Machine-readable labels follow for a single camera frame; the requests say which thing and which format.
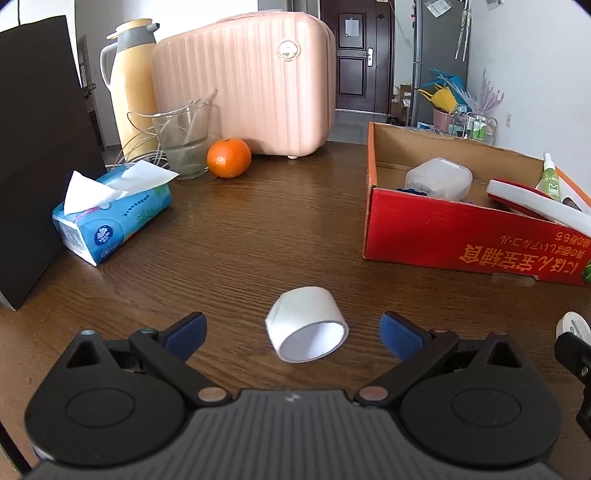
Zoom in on blue tissue pack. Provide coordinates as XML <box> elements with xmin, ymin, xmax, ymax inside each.
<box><xmin>52</xmin><ymin>161</ymin><xmax>181</xmax><ymax>267</ymax></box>

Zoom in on white tape roll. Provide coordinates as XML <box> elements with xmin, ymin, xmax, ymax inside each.
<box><xmin>264</xmin><ymin>286</ymin><xmax>349</xmax><ymax>363</ymax></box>

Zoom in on grey refrigerator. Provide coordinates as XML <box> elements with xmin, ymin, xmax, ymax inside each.
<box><xmin>412</xmin><ymin>0</ymin><xmax>469</xmax><ymax>125</ymax></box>

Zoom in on blue yellow plastic tools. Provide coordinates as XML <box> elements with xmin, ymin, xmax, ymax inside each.
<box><xmin>418</xmin><ymin>69</ymin><xmax>474</xmax><ymax>114</ymax></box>

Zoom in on white round jar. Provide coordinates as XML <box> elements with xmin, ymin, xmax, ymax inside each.
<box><xmin>555</xmin><ymin>311</ymin><xmax>591</xmax><ymax>344</ymax></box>

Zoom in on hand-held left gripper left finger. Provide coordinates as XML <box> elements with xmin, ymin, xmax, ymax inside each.
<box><xmin>65</xmin><ymin>311</ymin><xmax>229</xmax><ymax>409</ymax></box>

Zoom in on yellow thermos jug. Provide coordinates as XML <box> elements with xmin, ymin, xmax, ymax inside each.
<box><xmin>100</xmin><ymin>18</ymin><xmax>160</xmax><ymax>162</ymax></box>

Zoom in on white cable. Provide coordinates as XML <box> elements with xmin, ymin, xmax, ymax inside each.
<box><xmin>105</xmin><ymin>111</ymin><xmax>169</xmax><ymax>169</ymax></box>

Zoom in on wire rolling cart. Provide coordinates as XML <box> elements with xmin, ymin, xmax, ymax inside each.
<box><xmin>452</xmin><ymin>105</ymin><xmax>498</xmax><ymax>146</ymax></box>

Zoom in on orange fruit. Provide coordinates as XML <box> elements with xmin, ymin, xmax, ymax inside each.
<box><xmin>206</xmin><ymin>137</ymin><xmax>252</xmax><ymax>179</ymax></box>

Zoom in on small green bottle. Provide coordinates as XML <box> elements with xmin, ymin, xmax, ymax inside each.
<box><xmin>536</xmin><ymin>152</ymin><xmax>563</xmax><ymax>204</ymax></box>

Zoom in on red white lint brush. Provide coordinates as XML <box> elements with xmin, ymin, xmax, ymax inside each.
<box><xmin>486</xmin><ymin>179</ymin><xmax>591</xmax><ymax>245</ymax></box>

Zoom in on dark brown entrance door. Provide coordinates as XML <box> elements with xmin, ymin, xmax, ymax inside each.
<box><xmin>321</xmin><ymin>0</ymin><xmax>395</xmax><ymax>116</ymax></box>

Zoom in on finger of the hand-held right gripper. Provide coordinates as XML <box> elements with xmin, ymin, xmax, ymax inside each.
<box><xmin>554</xmin><ymin>331</ymin><xmax>591</xmax><ymax>441</ymax></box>

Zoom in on white folded umbrella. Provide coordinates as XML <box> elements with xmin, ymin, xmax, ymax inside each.
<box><xmin>455</xmin><ymin>0</ymin><xmax>472</xmax><ymax>61</ymax></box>

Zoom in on red cardboard box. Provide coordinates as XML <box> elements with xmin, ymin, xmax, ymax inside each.
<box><xmin>362</xmin><ymin>121</ymin><xmax>591</xmax><ymax>288</ymax></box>

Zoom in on purple dried grass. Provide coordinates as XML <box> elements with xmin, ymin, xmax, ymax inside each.
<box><xmin>475</xmin><ymin>68</ymin><xmax>505</xmax><ymax>116</ymax></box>

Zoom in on black board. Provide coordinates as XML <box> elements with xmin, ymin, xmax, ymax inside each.
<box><xmin>0</xmin><ymin>15</ymin><xmax>109</xmax><ymax>311</ymax></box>

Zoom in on clear plastic storage box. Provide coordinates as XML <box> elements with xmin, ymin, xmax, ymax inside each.
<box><xmin>405</xmin><ymin>157</ymin><xmax>474</xmax><ymax>201</ymax></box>

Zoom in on pink bucket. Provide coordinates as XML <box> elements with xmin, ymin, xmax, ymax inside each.
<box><xmin>431</xmin><ymin>107</ymin><xmax>457</xmax><ymax>134</ymax></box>

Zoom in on pink ribbed suitcase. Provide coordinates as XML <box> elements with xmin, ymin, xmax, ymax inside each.
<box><xmin>151</xmin><ymin>11</ymin><xmax>337</xmax><ymax>160</ymax></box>

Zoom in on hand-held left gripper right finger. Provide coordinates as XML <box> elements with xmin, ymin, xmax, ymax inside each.
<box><xmin>355</xmin><ymin>311</ymin><xmax>525</xmax><ymax>409</ymax></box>

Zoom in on stacked cardboard boxes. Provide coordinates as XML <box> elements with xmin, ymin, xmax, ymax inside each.
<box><xmin>392</xmin><ymin>84</ymin><xmax>414</xmax><ymax>125</ymax></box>

